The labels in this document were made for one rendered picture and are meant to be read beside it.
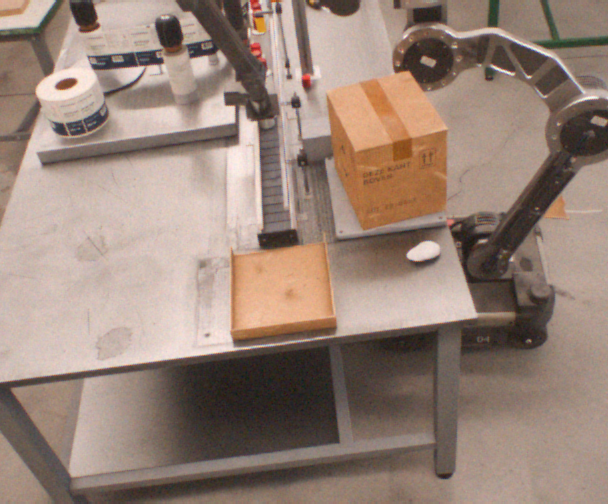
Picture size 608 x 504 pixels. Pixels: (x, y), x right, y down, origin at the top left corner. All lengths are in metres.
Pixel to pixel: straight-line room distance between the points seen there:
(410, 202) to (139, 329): 0.78
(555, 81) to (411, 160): 0.53
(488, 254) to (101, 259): 1.27
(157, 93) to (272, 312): 1.11
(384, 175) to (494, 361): 1.09
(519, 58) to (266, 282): 0.93
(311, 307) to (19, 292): 0.82
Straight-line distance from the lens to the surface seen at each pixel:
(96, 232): 2.23
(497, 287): 2.67
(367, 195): 1.91
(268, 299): 1.87
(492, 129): 3.80
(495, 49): 2.13
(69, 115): 2.53
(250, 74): 2.04
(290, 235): 1.99
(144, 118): 2.56
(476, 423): 2.61
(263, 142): 2.31
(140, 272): 2.05
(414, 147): 1.86
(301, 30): 2.61
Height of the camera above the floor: 2.20
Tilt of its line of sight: 44 degrees down
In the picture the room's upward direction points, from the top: 10 degrees counter-clockwise
